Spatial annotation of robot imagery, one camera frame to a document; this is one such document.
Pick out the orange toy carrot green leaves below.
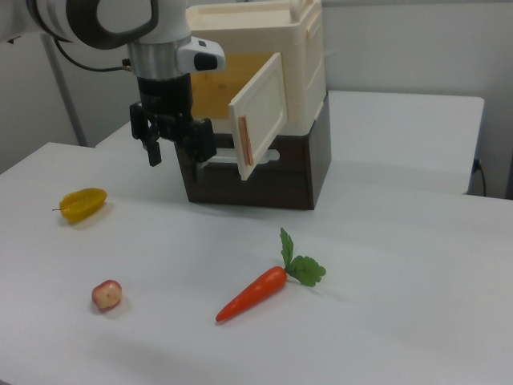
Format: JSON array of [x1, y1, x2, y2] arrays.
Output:
[[215, 227, 327, 323]]

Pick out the dark brown wooden drawer box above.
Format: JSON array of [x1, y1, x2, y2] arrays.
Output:
[[174, 91, 333, 211]]

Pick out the black power cable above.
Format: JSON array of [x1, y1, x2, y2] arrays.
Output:
[[473, 157, 488, 198]]

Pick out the cream cabinet door copper strip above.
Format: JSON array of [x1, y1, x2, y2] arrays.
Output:
[[228, 51, 289, 182]]

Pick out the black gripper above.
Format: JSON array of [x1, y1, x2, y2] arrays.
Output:
[[128, 74, 218, 184]]

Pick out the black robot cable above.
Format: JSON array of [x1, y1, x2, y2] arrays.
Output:
[[52, 35, 133, 74]]

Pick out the yellow toy starfruit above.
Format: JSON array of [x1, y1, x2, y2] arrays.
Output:
[[51, 187, 108, 224]]

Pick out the cream plastic toy cabinet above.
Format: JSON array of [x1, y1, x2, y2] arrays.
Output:
[[184, 0, 326, 136]]

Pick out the red toy strawberry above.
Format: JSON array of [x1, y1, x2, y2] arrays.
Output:
[[91, 279, 123, 311]]

